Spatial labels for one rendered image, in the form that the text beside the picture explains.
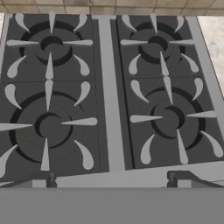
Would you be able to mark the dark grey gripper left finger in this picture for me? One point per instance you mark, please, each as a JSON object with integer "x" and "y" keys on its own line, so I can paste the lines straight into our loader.
{"x": 43, "y": 180}

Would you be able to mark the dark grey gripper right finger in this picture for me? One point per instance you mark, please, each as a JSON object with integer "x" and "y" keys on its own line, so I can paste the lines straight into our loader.
{"x": 180, "y": 178}

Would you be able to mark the grey gas hob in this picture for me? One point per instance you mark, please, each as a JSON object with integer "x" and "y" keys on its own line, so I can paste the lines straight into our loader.
{"x": 110, "y": 96}

